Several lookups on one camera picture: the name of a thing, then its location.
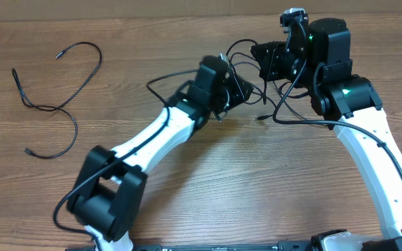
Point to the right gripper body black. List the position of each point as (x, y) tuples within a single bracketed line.
[(276, 64)]

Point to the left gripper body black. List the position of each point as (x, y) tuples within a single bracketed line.
[(231, 94)]

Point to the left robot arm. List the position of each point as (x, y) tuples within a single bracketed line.
[(108, 191)]

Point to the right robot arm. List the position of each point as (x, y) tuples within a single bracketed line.
[(316, 56)]

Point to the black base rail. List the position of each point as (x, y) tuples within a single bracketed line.
[(279, 246)]

